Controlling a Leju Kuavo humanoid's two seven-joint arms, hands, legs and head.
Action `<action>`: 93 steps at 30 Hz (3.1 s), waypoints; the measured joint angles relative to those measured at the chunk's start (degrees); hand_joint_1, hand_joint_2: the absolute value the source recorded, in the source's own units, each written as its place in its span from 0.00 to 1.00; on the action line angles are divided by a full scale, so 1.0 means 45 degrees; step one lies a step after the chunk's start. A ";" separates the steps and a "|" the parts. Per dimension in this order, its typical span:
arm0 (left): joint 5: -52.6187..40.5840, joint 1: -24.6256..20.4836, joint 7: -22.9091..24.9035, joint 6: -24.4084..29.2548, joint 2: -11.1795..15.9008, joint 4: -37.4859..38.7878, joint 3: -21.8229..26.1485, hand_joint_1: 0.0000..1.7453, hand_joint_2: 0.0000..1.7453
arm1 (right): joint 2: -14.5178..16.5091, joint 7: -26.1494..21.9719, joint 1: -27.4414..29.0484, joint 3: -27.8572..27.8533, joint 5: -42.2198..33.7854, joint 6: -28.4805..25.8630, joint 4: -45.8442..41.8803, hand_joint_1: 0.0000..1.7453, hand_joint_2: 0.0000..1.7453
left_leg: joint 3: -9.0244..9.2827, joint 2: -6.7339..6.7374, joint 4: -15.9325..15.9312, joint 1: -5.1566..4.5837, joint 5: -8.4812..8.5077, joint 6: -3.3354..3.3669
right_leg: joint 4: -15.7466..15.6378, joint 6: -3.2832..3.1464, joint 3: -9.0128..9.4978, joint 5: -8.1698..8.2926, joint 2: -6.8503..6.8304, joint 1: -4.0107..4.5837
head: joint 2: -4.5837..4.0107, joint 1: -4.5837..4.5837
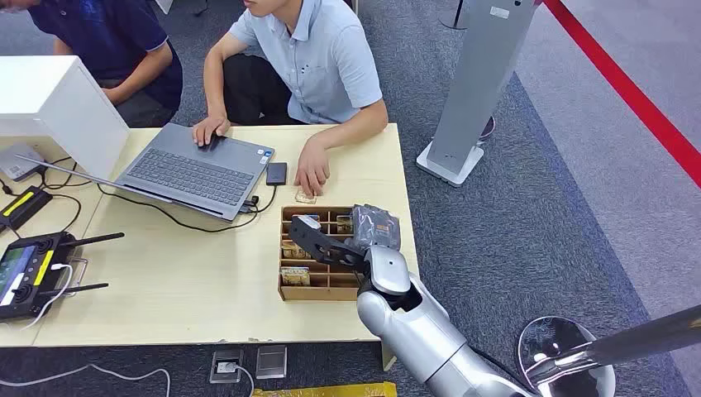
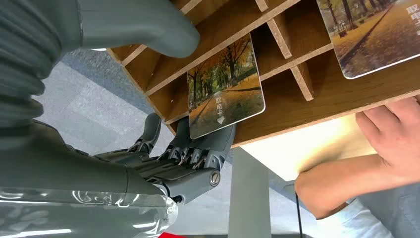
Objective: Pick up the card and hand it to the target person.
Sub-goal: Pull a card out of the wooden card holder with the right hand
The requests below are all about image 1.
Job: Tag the person's right hand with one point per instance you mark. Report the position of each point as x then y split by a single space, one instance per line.
211 129

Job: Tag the person's left hand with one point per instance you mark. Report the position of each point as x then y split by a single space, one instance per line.
312 170

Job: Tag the person's right forearm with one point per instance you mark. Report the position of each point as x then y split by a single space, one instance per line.
214 87

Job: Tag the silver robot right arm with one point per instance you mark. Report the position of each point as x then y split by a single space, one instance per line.
416 334

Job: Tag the dark-shirted person's forearm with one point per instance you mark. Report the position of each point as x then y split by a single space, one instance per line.
137 74

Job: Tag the person's left forearm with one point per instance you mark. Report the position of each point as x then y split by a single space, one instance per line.
356 123

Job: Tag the pale card in clear sleeve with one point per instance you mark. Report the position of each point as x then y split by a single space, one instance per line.
304 198

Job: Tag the person in light shirt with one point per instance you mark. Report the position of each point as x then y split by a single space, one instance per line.
323 60

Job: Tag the wooden compartment card box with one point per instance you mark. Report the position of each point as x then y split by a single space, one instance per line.
323 290

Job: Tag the person in dark shirt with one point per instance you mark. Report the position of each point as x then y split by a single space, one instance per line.
109 38

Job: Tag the black portable drive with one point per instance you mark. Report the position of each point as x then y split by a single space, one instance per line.
276 173

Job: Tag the grey open laptop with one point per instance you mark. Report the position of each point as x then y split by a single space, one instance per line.
191 175

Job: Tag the white box cabinet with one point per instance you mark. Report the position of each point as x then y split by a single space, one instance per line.
49 109

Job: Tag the dark round floor base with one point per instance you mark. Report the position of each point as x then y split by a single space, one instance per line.
487 129

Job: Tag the grey kiosk pillar white base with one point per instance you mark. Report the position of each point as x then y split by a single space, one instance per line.
476 82

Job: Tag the white flat router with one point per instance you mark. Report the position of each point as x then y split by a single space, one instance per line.
19 161

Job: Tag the silver floor socket cover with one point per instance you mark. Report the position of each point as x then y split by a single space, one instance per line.
271 362

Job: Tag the wooden table leg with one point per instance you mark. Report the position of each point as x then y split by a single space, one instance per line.
388 359

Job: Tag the black device with yellow label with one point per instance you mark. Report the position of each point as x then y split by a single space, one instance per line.
22 207

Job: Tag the black stanchion base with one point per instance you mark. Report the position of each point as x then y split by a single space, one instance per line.
454 19

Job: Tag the floor socket with white plug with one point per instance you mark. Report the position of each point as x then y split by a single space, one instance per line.
226 366

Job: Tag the yellow crinkled strip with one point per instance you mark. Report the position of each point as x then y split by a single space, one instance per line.
328 390

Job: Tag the black remote controller with antennas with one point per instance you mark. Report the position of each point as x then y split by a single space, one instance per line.
27 279

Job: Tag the red barrier belt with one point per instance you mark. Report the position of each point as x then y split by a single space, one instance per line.
630 93

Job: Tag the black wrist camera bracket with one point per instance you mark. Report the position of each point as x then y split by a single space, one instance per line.
320 244

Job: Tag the chrome stanchion post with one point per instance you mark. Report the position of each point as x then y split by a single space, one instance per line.
630 340

